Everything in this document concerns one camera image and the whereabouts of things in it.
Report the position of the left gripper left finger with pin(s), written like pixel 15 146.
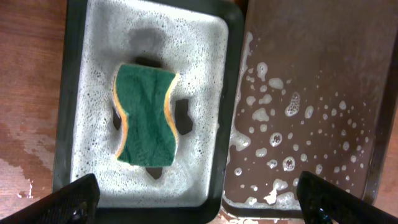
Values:
pixel 73 203

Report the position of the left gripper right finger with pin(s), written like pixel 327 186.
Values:
pixel 323 202

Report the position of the green yellow sponge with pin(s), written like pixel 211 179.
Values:
pixel 142 98

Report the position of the brown serving tray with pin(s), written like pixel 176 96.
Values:
pixel 317 93

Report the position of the black soapy water tray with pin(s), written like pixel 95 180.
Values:
pixel 199 40

